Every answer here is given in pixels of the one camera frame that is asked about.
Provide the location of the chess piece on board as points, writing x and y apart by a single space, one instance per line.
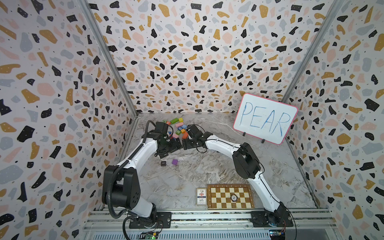
234 198

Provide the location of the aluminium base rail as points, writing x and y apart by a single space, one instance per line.
204 224

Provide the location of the wooden chessboard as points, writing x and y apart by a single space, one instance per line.
230 197

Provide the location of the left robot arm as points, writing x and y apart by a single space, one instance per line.
121 185

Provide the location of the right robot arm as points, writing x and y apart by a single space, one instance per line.
247 166

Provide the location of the long pink block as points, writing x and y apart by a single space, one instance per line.
179 124

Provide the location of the long orange block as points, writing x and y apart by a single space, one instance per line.
185 136

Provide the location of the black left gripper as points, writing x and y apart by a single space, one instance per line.
174 147

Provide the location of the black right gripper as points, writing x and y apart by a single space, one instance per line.
185 144

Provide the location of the pink framed whiteboard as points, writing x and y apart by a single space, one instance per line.
264 119

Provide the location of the playing card box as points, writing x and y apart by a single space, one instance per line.
201 197

